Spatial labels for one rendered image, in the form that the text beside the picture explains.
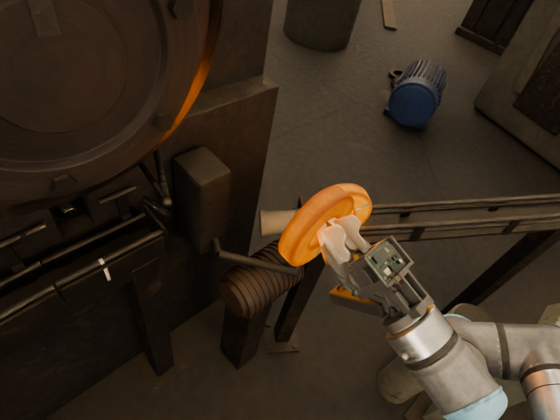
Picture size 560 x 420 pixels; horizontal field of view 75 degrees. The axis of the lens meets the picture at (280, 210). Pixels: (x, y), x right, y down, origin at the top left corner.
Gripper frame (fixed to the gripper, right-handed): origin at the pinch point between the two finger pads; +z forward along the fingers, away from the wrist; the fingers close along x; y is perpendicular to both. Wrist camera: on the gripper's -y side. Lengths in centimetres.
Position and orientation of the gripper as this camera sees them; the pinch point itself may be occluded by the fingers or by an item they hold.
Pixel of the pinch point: (320, 220)
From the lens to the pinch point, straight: 60.9
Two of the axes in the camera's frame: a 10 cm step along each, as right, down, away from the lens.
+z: -5.9, -7.9, 1.7
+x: -7.2, 4.2, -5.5
